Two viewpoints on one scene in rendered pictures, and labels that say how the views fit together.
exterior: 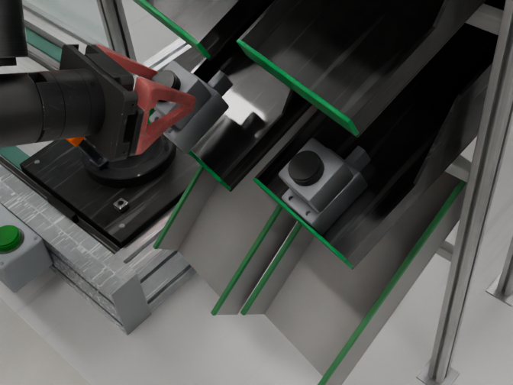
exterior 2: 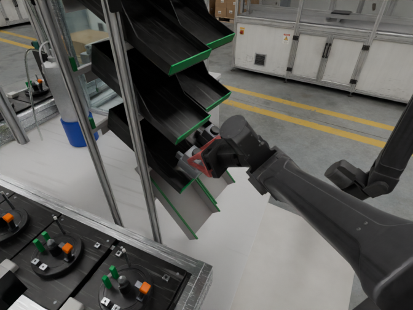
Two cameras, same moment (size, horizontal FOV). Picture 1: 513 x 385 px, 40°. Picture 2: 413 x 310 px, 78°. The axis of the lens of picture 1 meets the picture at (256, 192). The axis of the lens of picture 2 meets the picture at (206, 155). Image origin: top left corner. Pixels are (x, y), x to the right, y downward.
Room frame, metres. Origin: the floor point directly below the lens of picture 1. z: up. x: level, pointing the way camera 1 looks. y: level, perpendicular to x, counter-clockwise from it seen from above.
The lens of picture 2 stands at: (0.70, 0.55, 1.69)
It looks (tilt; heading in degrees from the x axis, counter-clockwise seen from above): 38 degrees down; 247
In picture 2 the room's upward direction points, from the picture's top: straight up
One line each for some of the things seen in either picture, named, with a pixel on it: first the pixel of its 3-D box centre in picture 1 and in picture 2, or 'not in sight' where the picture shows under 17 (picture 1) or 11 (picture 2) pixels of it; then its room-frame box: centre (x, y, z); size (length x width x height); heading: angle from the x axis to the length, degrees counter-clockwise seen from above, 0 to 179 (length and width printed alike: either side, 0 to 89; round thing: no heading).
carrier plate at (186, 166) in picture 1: (130, 158); (128, 293); (0.78, 0.18, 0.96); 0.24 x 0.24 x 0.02; 43
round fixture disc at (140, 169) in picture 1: (128, 149); (126, 290); (0.78, 0.18, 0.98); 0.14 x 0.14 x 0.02
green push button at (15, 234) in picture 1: (7, 239); not in sight; (0.64, 0.35, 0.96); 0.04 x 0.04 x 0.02
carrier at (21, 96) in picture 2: not in sight; (34, 86); (1.12, -1.32, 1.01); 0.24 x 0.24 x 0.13; 43
